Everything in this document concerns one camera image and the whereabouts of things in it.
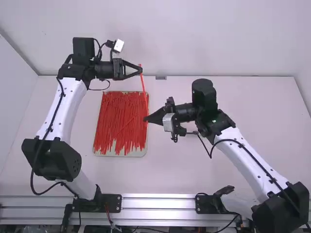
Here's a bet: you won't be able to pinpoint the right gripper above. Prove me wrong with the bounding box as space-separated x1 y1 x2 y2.
143 96 187 144

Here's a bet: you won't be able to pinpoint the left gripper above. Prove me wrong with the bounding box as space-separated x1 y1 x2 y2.
112 58 143 81

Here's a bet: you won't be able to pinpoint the orange cable tie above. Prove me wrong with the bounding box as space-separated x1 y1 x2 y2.
138 63 149 121

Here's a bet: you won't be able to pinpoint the pale tray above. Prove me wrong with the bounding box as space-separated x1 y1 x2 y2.
92 90 152 158

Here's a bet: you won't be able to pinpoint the silver rails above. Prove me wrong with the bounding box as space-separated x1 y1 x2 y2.
0 193 253 225

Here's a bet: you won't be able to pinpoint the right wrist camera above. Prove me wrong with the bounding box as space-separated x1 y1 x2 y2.
162 113 176 133

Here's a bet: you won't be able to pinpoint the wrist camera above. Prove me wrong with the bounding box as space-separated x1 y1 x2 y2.
112 38 125 53
162 113 176 133

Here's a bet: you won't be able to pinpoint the black cable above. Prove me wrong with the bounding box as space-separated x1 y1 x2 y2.
186 130 217 160
87 78 111 91
93 38 116 61
30 169 73 196

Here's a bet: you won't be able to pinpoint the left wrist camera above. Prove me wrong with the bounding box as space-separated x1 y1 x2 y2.
112 38 125 53

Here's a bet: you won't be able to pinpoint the row of orange cable ties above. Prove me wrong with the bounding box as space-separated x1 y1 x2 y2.
94 91 149 156

